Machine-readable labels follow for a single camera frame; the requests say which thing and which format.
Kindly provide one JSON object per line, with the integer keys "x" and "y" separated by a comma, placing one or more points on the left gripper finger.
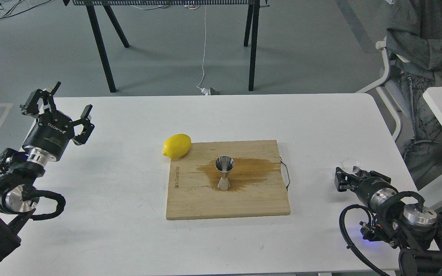
{"x": 31, "y": 107}
{"x": 88, "y": 127}

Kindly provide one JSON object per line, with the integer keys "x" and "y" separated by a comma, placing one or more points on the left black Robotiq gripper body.
{"x": 50, "y": 134}

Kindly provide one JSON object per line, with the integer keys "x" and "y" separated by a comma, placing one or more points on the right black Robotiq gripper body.
{"x": 374, "y": 191}

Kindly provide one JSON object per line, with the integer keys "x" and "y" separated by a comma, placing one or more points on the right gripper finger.
{"x": 345, "y": 181}
{"x": 365, "y": 174}

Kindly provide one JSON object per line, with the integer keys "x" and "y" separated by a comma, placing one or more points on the small clear glass beaker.
{"x": 350, "y": 166}

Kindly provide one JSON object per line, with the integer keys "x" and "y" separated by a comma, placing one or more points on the steel double jigger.
{"x": 224, "y": 164}

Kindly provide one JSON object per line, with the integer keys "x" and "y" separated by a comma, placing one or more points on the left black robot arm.
{"x": 20, "y": 201}

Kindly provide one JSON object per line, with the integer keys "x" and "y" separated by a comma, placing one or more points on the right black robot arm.
{"x": 398, "y": 218}

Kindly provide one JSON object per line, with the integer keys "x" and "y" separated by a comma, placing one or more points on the bamboo cutting board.
{"x": 257, "y": 185}

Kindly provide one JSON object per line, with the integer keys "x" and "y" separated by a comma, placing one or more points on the yellow lemon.
{"x": 177, "y": 146}

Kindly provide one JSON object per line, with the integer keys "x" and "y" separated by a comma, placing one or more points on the white office chair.
{"x": 389, "y": 88}

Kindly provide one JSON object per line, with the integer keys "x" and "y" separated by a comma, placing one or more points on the white power adapter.
{"x": 209, "y": 91}

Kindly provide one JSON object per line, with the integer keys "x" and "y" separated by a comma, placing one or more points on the person in grey jacket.
{"x": 414, "y": 31}

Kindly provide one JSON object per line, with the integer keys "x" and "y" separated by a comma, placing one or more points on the black metal frame table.
{"x": 165, "y": 25}

